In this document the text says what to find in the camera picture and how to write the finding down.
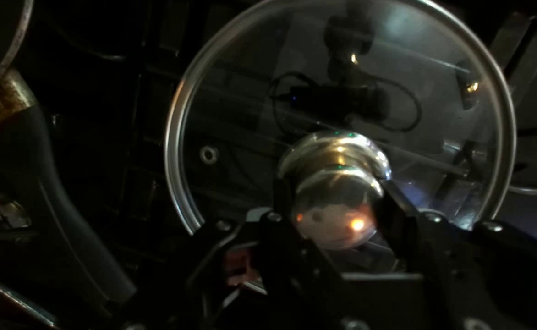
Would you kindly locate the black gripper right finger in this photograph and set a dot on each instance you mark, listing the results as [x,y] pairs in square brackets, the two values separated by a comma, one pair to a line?
[480,279]

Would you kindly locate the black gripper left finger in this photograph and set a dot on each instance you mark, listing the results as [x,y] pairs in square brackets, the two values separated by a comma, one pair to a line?
[258,255]

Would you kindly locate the glass lid with metal knob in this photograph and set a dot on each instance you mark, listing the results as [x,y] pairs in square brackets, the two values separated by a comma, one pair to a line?
[405,76]

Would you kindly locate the black frying pan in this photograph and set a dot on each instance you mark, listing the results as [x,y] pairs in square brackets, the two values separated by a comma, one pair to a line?
[26,160]

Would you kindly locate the black gas stove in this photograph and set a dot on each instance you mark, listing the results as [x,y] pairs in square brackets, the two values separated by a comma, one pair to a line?
[104,74]

